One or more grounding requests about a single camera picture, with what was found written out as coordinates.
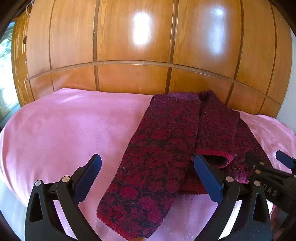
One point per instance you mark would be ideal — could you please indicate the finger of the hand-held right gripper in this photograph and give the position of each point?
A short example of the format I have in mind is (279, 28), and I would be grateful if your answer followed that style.
(251, 160)
(286, 160)

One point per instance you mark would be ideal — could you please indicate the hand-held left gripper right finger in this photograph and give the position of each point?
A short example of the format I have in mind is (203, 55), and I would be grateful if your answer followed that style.
(209, 178)

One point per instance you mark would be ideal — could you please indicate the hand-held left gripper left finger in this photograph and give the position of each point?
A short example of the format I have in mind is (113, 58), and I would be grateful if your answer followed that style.
(89, 178)

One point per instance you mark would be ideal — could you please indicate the dark red floral knit garment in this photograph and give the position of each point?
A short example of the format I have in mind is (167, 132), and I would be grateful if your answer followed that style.
(157, 162)

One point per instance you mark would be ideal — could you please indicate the pink bed sheet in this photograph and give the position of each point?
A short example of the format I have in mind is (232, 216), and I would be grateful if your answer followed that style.
(57, 139)

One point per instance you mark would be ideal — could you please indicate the wooden panelled wardrobe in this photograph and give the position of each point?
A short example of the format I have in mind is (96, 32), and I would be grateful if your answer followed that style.
(138, 76)

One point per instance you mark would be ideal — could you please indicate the window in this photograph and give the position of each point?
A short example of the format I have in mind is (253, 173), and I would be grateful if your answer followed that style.
(7, 58)

